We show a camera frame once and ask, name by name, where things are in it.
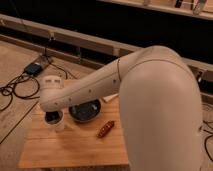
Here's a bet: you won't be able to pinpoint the black floor cable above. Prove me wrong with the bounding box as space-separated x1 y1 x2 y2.
0 63 78 113

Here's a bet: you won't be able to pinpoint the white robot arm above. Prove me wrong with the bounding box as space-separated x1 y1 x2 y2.
40 46 203 171

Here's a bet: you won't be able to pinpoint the wooden shelf rail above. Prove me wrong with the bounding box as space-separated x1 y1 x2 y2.
0 14 213 82

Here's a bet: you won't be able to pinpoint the white ceramic cup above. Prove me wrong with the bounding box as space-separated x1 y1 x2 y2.
44 111 65 132

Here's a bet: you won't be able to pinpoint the black power adapter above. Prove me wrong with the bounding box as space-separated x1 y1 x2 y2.
24 63 42 76

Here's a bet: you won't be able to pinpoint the dark round bowl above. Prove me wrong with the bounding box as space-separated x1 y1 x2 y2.
69 99 101 122

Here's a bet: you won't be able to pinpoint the black eraser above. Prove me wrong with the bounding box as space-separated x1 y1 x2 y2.
45 112 59 122

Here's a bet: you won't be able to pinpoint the red brown pocket knife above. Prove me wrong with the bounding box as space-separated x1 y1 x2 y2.
97 121 115 138

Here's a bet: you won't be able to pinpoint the black cables at right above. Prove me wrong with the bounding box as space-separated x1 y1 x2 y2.
196 71 213 163

